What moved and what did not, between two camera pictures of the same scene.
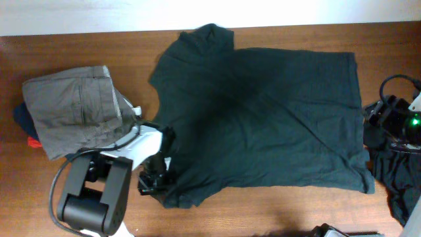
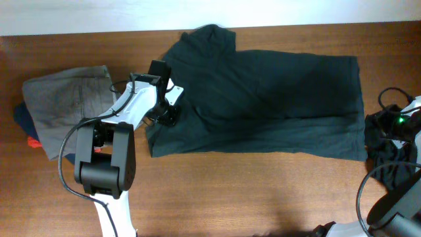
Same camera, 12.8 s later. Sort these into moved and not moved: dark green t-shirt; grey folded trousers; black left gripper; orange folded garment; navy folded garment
Moved: black left gripper; dark green t-shirt
Not moved: orange folded garment; navy folded garment; grey folded trousers
